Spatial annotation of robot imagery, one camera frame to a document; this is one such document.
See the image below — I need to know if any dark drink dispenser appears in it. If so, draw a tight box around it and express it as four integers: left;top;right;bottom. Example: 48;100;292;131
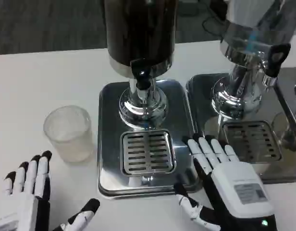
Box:
99;0;179;132

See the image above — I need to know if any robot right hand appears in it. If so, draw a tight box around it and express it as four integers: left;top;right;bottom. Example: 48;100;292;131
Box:
173;133;277;231

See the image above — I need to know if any steel drip tray base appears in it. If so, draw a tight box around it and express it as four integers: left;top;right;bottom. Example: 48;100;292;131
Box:
186;73;296;184
98;80;202;199

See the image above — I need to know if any clear steel drink dispenser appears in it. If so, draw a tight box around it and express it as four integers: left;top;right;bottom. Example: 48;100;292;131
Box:
211;0;296;120

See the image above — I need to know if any slotted steel drip grid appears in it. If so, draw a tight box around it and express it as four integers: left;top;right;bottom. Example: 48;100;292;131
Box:
120;129;177;175
222;120;283;164

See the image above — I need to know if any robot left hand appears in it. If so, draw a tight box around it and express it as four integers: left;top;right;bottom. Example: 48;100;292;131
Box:
2;150;101;231

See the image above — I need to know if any black cable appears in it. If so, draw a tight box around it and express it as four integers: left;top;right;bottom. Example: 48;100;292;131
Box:
201;9;232;35

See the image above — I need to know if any black dispenser tap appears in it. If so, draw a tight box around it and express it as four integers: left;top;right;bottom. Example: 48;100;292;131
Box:
261;43;292;86
130;58;156;102

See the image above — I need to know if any clear ribbed glass cup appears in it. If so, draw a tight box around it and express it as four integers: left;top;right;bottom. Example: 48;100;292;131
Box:
43;105;95;163

